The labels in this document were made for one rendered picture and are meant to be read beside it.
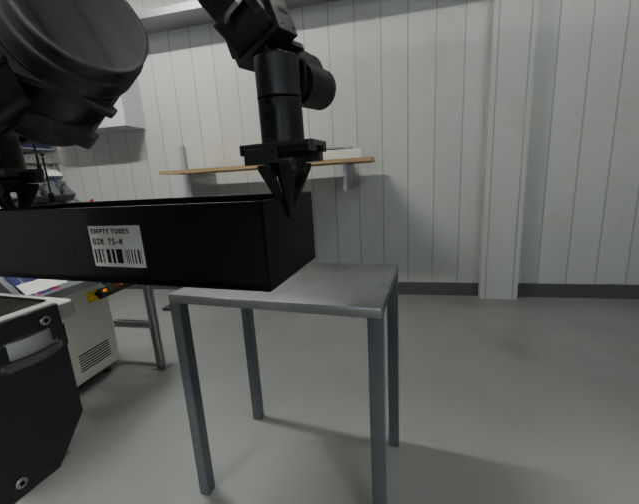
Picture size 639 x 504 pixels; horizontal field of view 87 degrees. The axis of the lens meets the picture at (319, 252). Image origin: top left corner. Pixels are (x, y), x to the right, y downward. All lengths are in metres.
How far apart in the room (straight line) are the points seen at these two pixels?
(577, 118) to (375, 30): 1.75
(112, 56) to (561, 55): 3.37
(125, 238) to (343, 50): 3.00
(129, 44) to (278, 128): 0.21
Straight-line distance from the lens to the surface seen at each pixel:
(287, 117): 0.45
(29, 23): 0.27
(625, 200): 3.66
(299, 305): 0.98
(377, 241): 3.24
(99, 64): 0.27
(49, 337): 0.41
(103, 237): 0.57
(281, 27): 0.48
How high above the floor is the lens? 1.15
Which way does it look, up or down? 13 degrees down
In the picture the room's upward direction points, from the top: 3 degrees counter-clockwise
